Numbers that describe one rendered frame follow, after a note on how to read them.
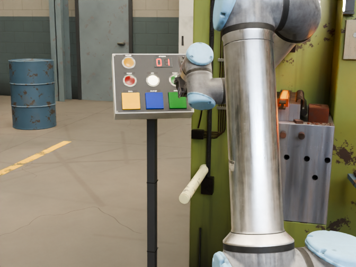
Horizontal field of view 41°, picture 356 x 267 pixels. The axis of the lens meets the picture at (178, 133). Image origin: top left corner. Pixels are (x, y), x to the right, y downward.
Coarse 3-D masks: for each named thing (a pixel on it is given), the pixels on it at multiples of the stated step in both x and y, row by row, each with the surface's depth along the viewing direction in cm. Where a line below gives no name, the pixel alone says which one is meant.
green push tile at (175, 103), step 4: (168, 92) 203; (172, 92) 203; (176, 92) 203; (168, 96) 203; (172, 96) 203; (176, 96) 203; (180, 96) 203; (168, 100) 203; (172, 100) 202; (176, 100) 202; (180, 100) 203; (184, 100) 203; (172, 104) 201; (176, 104) 202; (180, 104) 202; (184, 104) 202; (172, 108) 201; (176, 108) 202; (180, 108) 202; (184, 108) 202
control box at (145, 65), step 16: (112, 64) 204; (144, 64) 206; (160, 64) 207; (176, 64) 208; (112, 80) 207; (144, 80) 204; (160, 80) 205; (144, 96) 201; (128, 112) 198; (144, 112) 199; (160, 112) 200; (176, 112) 202; (192, 112) 203
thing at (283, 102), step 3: (285, 90) 241; (282, 93) 228; (285, 93) 229; (282, 96) 218; (285, 96) 218; (279, 99) 206; (282, 99) 206; (285, 99) 206; (288, 99) 206; (279, 102) 198; (282, 102) 197; (285, 102) 198; (279, 105) 204; (282, 105) 198; (285, 105) 204; (279, 108) 198; (282, 108) 198; (285, 108) 198
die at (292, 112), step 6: (282, 90) 247; (288, 96) 224; (294, 96) 230; (288, 102) 207; (294, 102) 211; (300, 102) 212; (288, 108) 208; (294, 108) 207; (282, 114) 209; (288, 114) 208; (294, 114) 208; (282, 120) 209; (288, 120) 209
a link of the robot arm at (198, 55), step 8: (192, 48) 158; (200, 48) 159; (208, 48) 159; (192, 56) 157; (200, 56) 157; (208, 56) 158; (184, 64) 164; (192, 64) 158; (200, 64) 157; (208, 64) 159; (184, 72) 167
